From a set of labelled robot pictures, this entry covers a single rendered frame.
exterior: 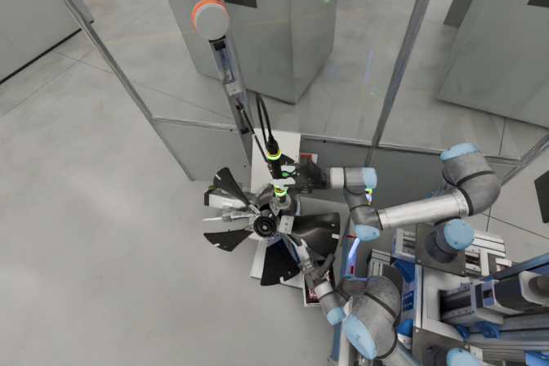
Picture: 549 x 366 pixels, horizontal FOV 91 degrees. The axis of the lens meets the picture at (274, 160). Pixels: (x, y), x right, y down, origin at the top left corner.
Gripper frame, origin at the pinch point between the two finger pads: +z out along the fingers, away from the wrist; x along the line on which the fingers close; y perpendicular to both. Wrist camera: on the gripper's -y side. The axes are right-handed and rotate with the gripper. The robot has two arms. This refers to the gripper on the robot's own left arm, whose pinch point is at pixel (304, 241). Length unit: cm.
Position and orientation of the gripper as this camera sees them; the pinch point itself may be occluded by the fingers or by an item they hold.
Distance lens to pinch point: 137.2
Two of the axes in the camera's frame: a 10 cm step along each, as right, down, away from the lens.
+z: -4.0, -7.3, 5.6
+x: 2.1, 5.2, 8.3
